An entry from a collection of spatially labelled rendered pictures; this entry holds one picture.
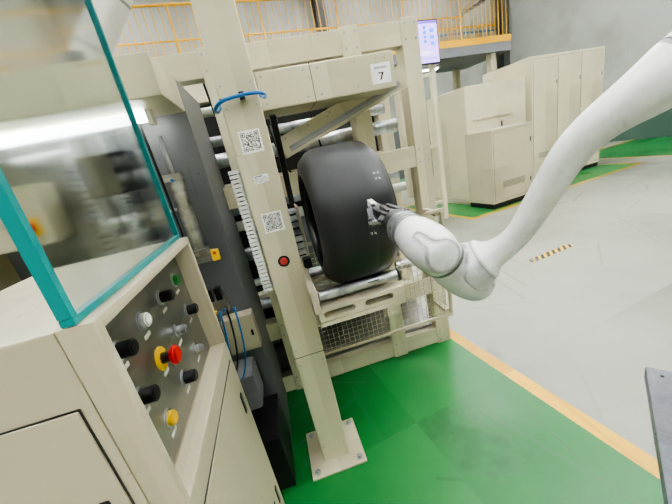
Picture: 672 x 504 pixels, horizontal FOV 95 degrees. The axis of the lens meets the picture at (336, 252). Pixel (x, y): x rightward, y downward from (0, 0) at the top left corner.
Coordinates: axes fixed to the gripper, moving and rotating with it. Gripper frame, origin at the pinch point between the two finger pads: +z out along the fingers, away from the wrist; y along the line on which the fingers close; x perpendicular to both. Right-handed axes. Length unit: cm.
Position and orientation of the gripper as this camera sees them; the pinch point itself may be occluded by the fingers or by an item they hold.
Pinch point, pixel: (373, 206)
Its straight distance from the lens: 100.8
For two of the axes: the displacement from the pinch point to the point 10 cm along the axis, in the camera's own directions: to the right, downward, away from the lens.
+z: -2.5, -3.9, 8.9
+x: 1.7, 8.9, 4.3
